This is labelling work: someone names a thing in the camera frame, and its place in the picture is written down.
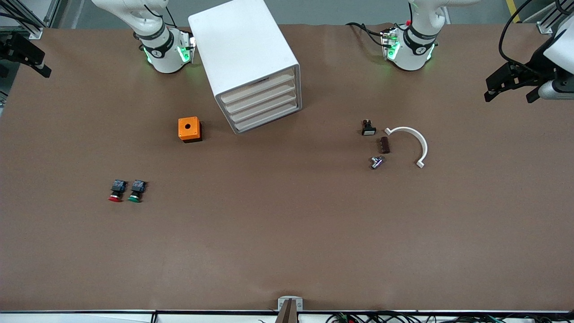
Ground white table edge rail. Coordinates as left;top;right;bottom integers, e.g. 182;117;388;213
0;310;574;323

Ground aluminium frame profile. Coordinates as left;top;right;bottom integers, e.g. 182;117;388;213
0;0;61;40
522;0;574;35

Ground red mushroom push button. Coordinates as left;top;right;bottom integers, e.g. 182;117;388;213
108;179;126;203

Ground grey metal edge bracket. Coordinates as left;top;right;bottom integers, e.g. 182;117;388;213
277;296;304;323

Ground white semicircular pipe clamp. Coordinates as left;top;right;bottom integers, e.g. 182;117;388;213
384;127;428;169

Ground black right base cable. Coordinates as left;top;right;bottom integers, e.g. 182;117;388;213
142;4;178;28

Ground tangled black cable bundle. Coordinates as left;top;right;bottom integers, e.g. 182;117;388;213
326;311;574;323

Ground black left base cable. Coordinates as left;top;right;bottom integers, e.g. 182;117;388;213
345;22;387;48

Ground orange button enclosure box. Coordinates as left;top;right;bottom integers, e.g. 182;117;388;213
178;117;202;143

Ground black base cable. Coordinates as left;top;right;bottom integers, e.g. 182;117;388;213
142;4;178;28
345;22;387;48

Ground green mushroom push button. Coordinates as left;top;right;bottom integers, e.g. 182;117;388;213
127;179;146;203

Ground brown table mat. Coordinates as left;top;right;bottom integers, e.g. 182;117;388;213
0;22;574;312

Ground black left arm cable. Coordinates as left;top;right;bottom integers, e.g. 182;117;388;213
499;0;559;69

